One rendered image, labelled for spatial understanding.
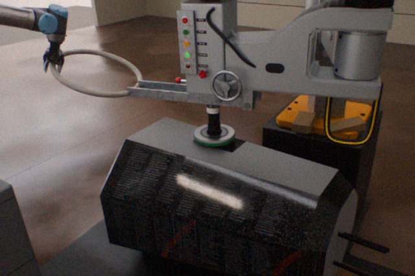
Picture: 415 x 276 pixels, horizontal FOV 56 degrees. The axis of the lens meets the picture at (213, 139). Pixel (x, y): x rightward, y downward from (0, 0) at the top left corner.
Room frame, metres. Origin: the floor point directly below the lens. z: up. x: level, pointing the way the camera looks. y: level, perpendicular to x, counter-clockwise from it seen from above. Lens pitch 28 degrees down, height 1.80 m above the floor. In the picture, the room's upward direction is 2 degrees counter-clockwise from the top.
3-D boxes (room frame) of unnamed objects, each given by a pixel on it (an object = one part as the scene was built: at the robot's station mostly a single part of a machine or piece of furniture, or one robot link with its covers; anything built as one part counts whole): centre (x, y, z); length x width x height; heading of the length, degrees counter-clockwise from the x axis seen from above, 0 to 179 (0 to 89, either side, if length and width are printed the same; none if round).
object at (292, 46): (1.69, -0.37, 1.30); 0.74 x 0.23 x 0.49; 70
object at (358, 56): (1.61, -0.63, 1.34); 0.19 x 0.19 x 0.20
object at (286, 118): (2.25, -0.72, 0.76); 0.49 x 0.49 x 0.05; 58
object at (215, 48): (1.81, -0.08, 1.32); 0.36 x 0.22 x 0.45; 70
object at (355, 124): (2.02, -0.77, 0.80); 0.20 x 0.10 x 0.05; 95
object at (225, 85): (1.68, -0.08, 1.20); 0.15 x 0.10 x 0.15; 70
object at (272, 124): (2.25, -0.72, 0.37); 0.66 x 0.66 x 0.74; 58
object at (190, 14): (1.75, 0.10, 1.37); 0.08 x 0.03 x 0.28; 70
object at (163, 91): (1.87, 0.10, 1.08); 0.69 x 0.19 x 0.05; 70
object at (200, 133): (1.84, -0.01, 0.87); 0.21 x 0.21 x 0.01
